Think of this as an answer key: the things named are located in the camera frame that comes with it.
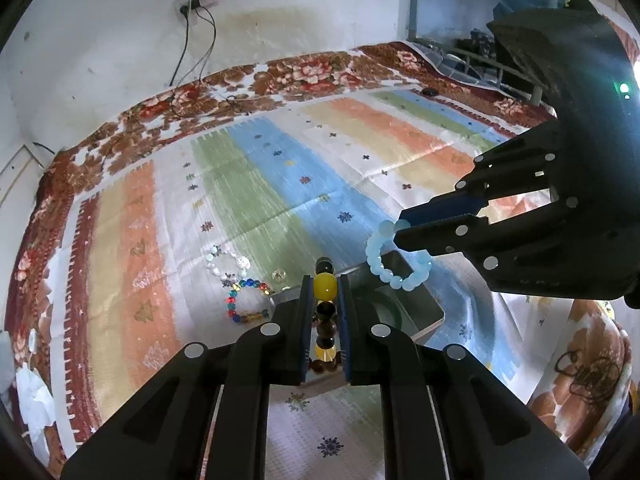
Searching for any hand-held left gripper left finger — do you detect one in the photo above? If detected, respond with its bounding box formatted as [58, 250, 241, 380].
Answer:
[60, 275, 316, 480]

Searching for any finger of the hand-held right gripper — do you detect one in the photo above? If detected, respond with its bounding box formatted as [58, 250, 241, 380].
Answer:
[399, 121, 562, 229]
[394, 199, 627, 293]

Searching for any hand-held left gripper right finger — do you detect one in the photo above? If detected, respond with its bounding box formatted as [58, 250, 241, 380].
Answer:
[335, 275, 592, 480]

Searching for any yellow and brown bead bracelet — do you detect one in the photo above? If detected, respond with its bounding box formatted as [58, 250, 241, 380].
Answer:
[309, 256, 347, 377]

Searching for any shiny metal tray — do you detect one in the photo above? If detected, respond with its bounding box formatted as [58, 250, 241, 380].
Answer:
[268, 250, 446, 387]

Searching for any light blue bead bracelet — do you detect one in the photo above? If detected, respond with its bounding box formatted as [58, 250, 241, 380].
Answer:
[366, 219, 434, 292]

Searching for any pastel striped mat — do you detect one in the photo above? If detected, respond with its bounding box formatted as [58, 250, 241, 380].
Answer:
[65, 87, 566, 480]

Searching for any brown floral blanket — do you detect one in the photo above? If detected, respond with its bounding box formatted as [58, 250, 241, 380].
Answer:
[10, 41, 640, 467]

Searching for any white power strip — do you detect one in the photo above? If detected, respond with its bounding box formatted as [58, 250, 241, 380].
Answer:
[176, 0, 222, 16]

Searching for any multicoloured bead bracelet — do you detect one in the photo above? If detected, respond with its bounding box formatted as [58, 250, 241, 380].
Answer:
[223, 276, 274, 325]

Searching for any white bead bracelet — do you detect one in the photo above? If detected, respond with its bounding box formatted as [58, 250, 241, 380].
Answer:
[204, 244, 251, 287]

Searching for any metal bed frame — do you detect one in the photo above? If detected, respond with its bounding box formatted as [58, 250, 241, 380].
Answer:
[407, 0, 551, 108]

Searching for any black power cable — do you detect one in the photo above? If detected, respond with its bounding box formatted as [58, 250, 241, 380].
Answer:
[169, 7, 192, 88]
[190, 7, 218, 86]

